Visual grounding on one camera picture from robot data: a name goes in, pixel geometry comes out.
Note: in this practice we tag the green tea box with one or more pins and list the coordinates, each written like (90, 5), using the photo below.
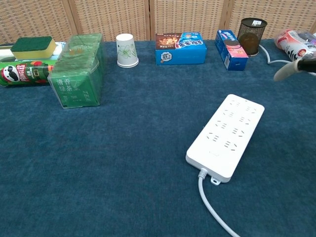
(79, 71)

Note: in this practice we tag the wide blue cookie box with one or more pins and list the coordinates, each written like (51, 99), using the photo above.
(180, 51)

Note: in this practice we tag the green yellow sponge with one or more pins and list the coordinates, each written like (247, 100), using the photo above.
(33, 47)

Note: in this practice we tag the narrow blue Oreo box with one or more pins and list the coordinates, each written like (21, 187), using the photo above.
(230, 50)

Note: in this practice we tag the white floral paper cup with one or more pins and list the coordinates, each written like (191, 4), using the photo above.
(126, 51)

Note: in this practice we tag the blue table cloth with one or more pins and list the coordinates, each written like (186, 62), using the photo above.
(123, 160)

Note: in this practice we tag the woven folding screen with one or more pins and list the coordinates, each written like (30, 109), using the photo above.
(111, 17)

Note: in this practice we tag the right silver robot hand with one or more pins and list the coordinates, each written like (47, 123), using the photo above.
(286, 71)

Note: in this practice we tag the green Pringles can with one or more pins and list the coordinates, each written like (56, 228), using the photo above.
(22, 74)

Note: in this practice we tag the clear plastic snack bag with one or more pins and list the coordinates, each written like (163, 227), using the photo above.
(293, 45)

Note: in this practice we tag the white power strip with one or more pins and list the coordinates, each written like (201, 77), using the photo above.
(223, 138)

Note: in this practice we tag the black mesh pen holder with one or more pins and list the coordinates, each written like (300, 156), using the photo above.
(251, 37)

